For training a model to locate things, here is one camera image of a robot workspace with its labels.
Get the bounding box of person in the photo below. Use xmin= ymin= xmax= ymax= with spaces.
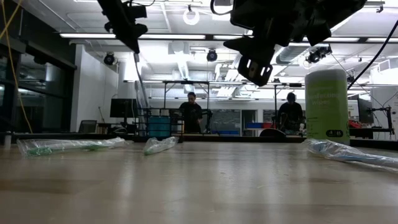
xmin=178 ymin=91 xmax=203 ymax=134
xmin=277 ymin=91 xmax=305 ymax=135

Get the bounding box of black aluminium table frame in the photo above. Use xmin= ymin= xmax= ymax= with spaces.
xmin=0 ymin=127 xmax=398 ymax=147

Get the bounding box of dark office chair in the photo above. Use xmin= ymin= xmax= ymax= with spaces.
xmin=77 ymin=119 xmax=98 ymax=134

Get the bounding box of green disinfecting wipes canister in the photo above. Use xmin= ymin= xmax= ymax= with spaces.
xmin=304 ymin=68 xmax=351 ymax=146

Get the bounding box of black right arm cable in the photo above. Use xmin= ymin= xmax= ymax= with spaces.
xmin=346 ymin=20 xmax=398 ymax=91

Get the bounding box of black ceiling camera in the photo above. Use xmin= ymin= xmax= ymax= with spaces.
xmin=305 ymin=45 xmax=333 ymax=65

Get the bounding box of short white post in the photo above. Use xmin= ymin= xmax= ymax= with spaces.
xmin=3 ymin=131 xmax=13 ymax=149

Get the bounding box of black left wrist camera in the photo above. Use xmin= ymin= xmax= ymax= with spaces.
xmin=126 ymin=4 xmax=148 ymax=19

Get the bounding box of black workstation frame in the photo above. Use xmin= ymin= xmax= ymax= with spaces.
xmin=162 ymin=79 xmax=211 ymax=135

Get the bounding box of yellow extension cable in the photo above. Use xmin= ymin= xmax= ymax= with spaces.
xmin=0 ymin=0 xmax=34 ymax=134

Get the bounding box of white ring light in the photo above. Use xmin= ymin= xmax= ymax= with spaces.
xmin=182 ymin=7 xmax=201 ymax=26

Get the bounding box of long ceiling light strip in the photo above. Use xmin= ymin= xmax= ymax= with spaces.
xmin=139 ymin=34 xmax=206 ymax=40
xmin=58 ymin=33 xmax=130 ymax=40
xmin=303 ymin=36 xmax=361 ymax=43

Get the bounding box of black computer monitor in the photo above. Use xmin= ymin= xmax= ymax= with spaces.
xmin=109 ymin=98 xmax=144 ymax=119
xmin=356 ymin=98 xmax=375 ymax=124

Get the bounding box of green white toothbrush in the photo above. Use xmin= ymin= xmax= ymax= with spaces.
xmin=142 ymin=136 xmax=180 ymax=156
xmin=17 ymin=136 xmax=127 ymax=159

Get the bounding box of black wire basket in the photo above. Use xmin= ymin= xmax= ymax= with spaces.
xmin=134 ymin=107 xmax=185 ymax=143

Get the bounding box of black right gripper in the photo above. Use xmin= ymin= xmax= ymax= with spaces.
xmin=223 ymin=0 xmax=330 ymax=87

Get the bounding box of silver ventilation duct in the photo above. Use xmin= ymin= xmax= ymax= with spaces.
xmin=275 ymin=43 xmax=312 ymax=65

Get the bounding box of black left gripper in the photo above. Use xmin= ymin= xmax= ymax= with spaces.
xmin=104 ymin=18 xmax=149 ymax=54

